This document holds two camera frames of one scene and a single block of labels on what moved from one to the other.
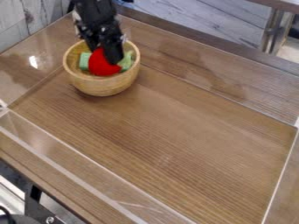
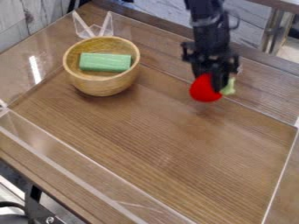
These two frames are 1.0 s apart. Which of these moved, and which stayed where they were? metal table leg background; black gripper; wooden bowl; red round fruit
Moved: red round fruit; black gripper
Stayed: metal table leg background; wooden bowl
